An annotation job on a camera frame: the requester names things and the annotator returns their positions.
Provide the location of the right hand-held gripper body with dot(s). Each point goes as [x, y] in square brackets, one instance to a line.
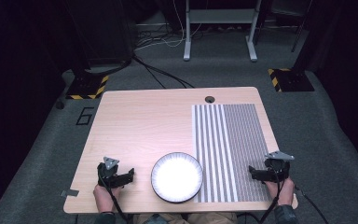
[276, 169]

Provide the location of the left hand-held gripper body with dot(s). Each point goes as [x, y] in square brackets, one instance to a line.
[107, 174]

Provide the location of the person's left hand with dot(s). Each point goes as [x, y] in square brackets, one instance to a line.
[104, 196]

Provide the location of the person's right hand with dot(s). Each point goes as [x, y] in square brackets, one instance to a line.
[282, 191]

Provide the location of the grey striped mat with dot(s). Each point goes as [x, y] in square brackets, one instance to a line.
[236, 149]

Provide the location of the grey tape strip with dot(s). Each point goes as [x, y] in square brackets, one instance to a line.
[70, 193]

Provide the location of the white round plate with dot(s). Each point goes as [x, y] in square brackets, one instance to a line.
[176, 177]

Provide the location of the black tape floor mark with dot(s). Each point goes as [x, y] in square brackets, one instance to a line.
[85, 116]

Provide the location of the small black round object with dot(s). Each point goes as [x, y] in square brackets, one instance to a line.
[59, 104]

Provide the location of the black stand base hazard tape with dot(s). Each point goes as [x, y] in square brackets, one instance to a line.
[292, 80]
[87, 88]

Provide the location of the large black case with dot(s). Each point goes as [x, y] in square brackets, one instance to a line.
[105, 31]

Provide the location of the white metal stand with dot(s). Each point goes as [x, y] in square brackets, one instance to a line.
[219, 18]

